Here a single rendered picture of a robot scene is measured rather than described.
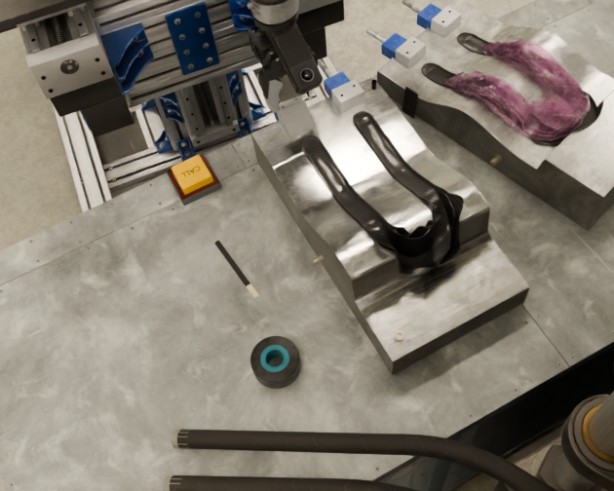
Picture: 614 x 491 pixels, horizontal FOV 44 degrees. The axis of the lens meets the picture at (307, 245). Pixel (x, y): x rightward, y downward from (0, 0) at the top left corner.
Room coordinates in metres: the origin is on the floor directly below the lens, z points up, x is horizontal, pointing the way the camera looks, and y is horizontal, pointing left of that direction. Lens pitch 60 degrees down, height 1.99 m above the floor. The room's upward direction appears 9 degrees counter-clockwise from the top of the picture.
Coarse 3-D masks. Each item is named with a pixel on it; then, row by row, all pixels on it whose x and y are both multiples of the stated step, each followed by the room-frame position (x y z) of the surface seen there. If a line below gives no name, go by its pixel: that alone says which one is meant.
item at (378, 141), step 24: (360, 120) 0.88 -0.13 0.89; (312, 144) 0.85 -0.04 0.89; (384, 144) 0.82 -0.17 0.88; (336, 168) 0.79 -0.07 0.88; (408, 168) 0.76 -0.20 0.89; (336, 192) 0.74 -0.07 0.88; (432, 192) 0.68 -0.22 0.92; (360, 216) 0.67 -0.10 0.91; (432, 216) 0.63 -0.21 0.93; (456, 216) 0.62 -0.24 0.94; (384, 240) 0.62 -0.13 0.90; (408, 240) 0.59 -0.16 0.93; (432, 240) 0.62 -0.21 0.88; (456, 240) 0.60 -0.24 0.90; (408, 264) 0.58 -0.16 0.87; (432, 264) 0.57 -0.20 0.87
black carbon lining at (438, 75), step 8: (464, 32) 1.09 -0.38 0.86; (464, 40) 1.07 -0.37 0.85; (472, 40) 1.07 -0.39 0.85; (480, 40) 1.06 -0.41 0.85; (472, 48) 1.05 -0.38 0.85; (480, 48) 1.04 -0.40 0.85; (432, 64) 1.02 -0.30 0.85; (424, 72) 1.00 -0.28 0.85; (432, 72) 1.00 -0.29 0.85; (440, 72) 1.00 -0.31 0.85; (448, 72) 0.99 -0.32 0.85; (432, 80) 0.98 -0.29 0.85; (440, 80) 0.98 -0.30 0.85; (592, 96) 0.86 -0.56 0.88; (592, 104) 0.85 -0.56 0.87; (600, 104) 0.82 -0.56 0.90; (592, 112) 0.83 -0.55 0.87; (600, 112) 0.80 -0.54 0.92; (584, 120) 0.82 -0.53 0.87; (592, 120) 0.82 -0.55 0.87; (576, 128) 0.81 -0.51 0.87; (584, 128) 0.77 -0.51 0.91; (552, 144) 0.77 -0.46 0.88
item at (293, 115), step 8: (296, 96) 0.93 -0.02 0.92; (280, 104) 0.92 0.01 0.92; (288, 104) 0.91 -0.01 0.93; (296, 104) 0.90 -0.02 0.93; (304, 104) 0.90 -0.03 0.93; (280, 112) 0.89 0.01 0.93; (288, 112) 0.89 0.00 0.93; (296, 112) 0.89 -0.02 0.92; (304, 112) 0.90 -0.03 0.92; (280, 120) 0.90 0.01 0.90; (288, 120) 0.88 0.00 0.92; (296, 120) 0.88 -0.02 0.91; (304, 120) 0.89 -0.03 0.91; (288, 128) 0.87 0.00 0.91; (296, 128) 0.88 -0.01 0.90; (304, 128) 0.88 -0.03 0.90
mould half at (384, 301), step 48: (384, 96) 0.93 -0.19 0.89; (288, 144) 0.85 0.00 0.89; (336, 144) 0.84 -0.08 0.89; (288, 192) 0.75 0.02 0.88; (384, 192) 0.71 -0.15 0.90; (336, 240) 0.62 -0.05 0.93; (480, 240) 0.61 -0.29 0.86; (384, 288) 0.55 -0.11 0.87; (432, 288) 0.54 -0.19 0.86; (480, 288) 0.52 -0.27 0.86; (528, 288) 0.51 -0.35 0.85; (384, 336) 0.47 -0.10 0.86; (432, 336) 0.45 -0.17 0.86
